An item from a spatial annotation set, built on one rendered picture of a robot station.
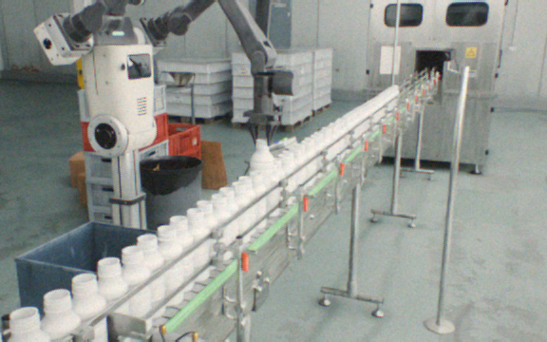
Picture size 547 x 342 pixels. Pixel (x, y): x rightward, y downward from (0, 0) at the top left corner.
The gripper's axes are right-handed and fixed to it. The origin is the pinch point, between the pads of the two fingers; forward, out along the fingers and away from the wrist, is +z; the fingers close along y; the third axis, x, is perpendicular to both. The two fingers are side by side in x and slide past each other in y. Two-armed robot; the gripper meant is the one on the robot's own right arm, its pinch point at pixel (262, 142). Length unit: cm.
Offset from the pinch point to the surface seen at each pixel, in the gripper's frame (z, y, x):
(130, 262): 9, 1, -67
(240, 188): 8.4, 1.6, -19.1
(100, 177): 77, -198, 171
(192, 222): 9.7, 0.6, -43.3
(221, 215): 11.6, 2.1, -31.5
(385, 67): 12, -46, 474
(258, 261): 29.9, 5.6, -15.9
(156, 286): 17, 2, -61
